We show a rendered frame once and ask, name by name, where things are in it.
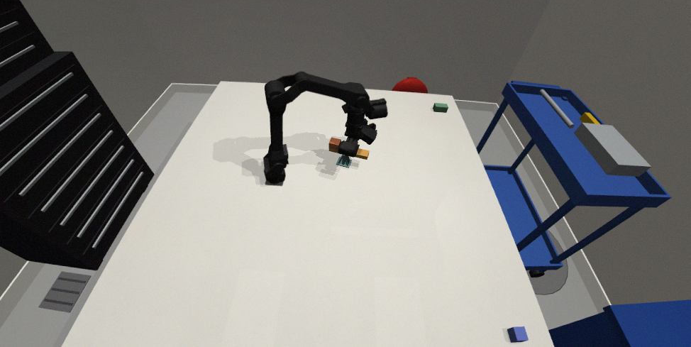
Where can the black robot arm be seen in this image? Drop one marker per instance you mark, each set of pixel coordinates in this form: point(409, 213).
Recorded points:
point(358, 104)

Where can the small blue block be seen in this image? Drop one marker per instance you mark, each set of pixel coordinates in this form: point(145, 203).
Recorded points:
point(517, 334)

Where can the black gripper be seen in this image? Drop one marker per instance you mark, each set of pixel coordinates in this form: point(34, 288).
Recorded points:
point(350, 146)

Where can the yellow bar with brown block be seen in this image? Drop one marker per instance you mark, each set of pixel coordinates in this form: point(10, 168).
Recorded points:
point(334, 144)

